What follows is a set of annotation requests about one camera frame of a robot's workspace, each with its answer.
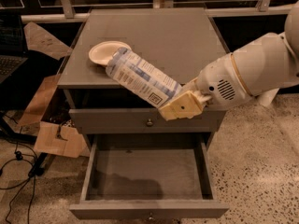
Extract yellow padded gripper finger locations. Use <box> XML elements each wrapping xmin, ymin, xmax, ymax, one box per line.
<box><xmin>159</xmin><ymin>91</ymin><xmax>207</xmax><ymax>120</ymax></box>

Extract brown cardboard box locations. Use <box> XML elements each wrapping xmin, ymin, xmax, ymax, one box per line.
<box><xmin>19</xmin><ymin>21</ymin><xmax>90</xmax><ymax>158</ymax></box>

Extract white metal railing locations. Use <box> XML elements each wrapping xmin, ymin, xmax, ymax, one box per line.
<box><xmin>20</xmin><ymin>0</ymin><xmax>299</xmax><ymax>24</ymax></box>

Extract brass middle drawer knob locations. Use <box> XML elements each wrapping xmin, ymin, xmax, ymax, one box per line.
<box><xmin>148</xmin><ymin>212</ymin><xmax>155</xmax><ymax>221</ymax></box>

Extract black floor cable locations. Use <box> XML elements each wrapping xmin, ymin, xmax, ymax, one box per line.
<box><xmin>0</xmin><ymin>112</ymin><xmax>40</xmax><ymax>224</ymax></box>

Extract black laptop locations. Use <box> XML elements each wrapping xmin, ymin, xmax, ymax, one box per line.
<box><xmin>0</xmin><ymin>11</ymin><xmax>28</xmax><ymax>83</ymax></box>

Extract blue labelled plastic bottle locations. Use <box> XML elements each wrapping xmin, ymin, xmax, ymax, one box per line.
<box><xmin>106</xmin><ymin>48</ymin><xmax>181</xmax><ymax>108</ymax></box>

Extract brass drawer knob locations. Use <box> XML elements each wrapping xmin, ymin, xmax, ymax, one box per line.
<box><xmin>146</xmin><ymin>119</ymin><xmax>154</xmax><ymax>127</ymax></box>
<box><xmin>148</xmin><ymin>212</ymin><xmax>155</xmax><ymax>221</ymax></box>

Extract closed grey upper drawer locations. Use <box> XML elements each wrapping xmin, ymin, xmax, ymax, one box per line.
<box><xmin>69</xmin><ymin>108</ymin><xmax>225</xmax><ymax>134</ymax></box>

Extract white diagonal post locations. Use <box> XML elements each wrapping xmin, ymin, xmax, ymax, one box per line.
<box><xmin>257</xmin><ymin>88</ymin><xmax>279</xmax><ymax>106</ymax></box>

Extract grey wooden drawer cabinet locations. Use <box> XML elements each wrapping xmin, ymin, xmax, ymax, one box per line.
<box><xmin>56</xmin><ymin>7</ymin><xmax>244</xmax><ymax>224</ymax></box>

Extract brass upper drawer knob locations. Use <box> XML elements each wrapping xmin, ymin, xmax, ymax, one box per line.
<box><xmin>146</xmin><ymin>119</ymin><xmax>154</xmax><ymax>127</ymax></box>

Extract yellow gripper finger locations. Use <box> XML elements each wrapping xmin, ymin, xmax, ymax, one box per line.
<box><xmin>181</xmin><ymin>78</ymin><xmax>198</xmax><ymax>92</ymax></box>

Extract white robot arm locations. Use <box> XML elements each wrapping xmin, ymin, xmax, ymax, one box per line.
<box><xmin>159</xmin><ymin>2</ymin><xmax>299</xmax><ymax>120</ymax></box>

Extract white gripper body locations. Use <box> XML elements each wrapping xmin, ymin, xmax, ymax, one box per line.
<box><xmin>196</xmin><ymin>53</ymin><xmax>251</xmax><ymax>111</ymax></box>

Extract open grey middle drawer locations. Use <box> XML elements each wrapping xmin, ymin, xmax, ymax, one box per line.
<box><xmin>70</xmin><ymin>133</ymin><xmax>229</xmax><ymax>219</ymax></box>

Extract white paper bowl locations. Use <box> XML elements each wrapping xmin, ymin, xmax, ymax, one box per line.
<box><xmin>89</xmin><ymin>41</ymin><xmax>131</xmax><ymax>66</ymax></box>

